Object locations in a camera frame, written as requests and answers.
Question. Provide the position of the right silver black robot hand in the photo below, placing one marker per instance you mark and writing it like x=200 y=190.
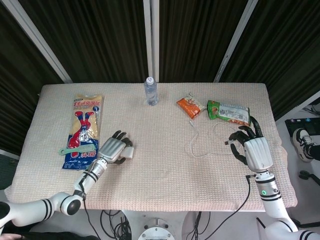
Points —
x=257 y=152

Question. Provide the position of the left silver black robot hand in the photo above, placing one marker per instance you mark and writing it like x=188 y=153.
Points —
x=111 y=150

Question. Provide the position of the white charger adapter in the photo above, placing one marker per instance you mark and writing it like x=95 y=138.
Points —
x=128 y=152

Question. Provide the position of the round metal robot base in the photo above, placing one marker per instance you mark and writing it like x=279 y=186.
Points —
x=156 y=231

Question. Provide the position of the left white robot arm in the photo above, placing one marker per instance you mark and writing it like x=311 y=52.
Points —
x=32 y=207

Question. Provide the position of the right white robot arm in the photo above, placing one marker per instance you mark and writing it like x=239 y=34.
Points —
x=272 y=207

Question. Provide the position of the light green plastic comb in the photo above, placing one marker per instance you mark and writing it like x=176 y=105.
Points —
x=87 y=149

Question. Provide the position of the black white sneaker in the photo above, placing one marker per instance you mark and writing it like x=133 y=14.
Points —
x=302 y=142

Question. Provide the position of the green snack packet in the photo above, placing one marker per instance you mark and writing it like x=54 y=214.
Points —
x=230 y=112

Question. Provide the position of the pink waffle table cloth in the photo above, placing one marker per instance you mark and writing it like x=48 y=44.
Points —
x=155 y=180

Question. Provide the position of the clear plastic water bottle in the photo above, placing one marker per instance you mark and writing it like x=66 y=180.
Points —
x=151 y=92

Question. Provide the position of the orange snack packet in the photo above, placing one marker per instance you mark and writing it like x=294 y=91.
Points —
x=190 y=107

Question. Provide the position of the black pleated curtain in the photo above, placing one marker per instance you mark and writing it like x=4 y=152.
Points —
x=17 y=95
x=287 y=55
x=100 y=37
x=192 y=37

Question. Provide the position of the black fabric item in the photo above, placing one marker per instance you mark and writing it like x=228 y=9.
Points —
x=50 y=236

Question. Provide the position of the aluminium frame post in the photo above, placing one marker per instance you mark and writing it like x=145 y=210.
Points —
x=40 y=40
x=151 y=37
x=235 y=42

